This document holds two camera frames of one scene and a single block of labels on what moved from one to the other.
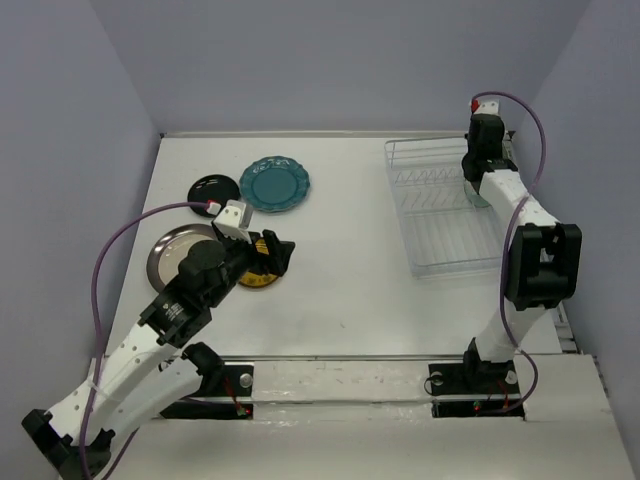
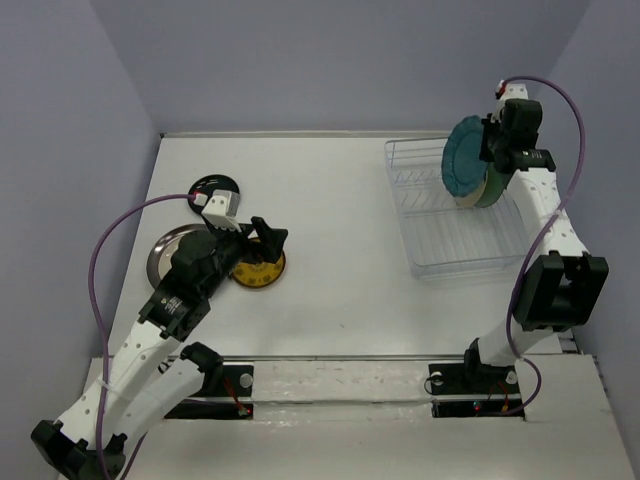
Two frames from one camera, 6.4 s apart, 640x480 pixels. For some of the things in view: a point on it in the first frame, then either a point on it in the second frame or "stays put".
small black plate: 212,187 stays put
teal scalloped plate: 274,184 → 463,171
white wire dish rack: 447,233 stays put
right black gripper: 502,142 → 487,153
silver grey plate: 170,247 stays put
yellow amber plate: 253,280 stays put
